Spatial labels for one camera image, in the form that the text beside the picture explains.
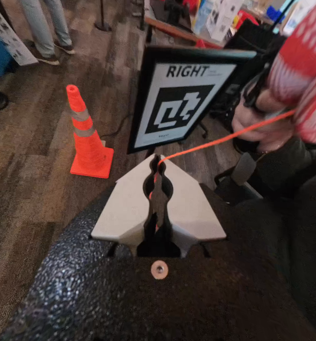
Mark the person's right forearm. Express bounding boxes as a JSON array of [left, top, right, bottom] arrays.
[[251, 136, 316, 200]]

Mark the black framed floor sign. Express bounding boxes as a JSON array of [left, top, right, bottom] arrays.
[[127, 45, 257, 155]]

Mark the orange striped traffic cone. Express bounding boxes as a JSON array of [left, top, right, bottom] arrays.
[[66, 84, 115, 179]]

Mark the white printed box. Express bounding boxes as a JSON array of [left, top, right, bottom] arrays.
[[206, 0, 245, 43]]

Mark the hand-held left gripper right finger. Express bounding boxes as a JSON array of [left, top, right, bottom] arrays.
[[160, 156, 227, 251]]

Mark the orange yo-yo string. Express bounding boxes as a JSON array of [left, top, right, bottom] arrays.
[[149, 109, 297, 200]]

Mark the person's right hand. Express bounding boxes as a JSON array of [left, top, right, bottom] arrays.
[[232, 88, 294, 154]]

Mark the brown work table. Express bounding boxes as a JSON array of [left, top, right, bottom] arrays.
[[142, 16, 225, 49]]

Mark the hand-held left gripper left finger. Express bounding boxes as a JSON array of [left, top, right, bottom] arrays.
[[91, 156, 159, 252]]

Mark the printed paper sheet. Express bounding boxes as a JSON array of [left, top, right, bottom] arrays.
[[0, 0, 38, 67]]

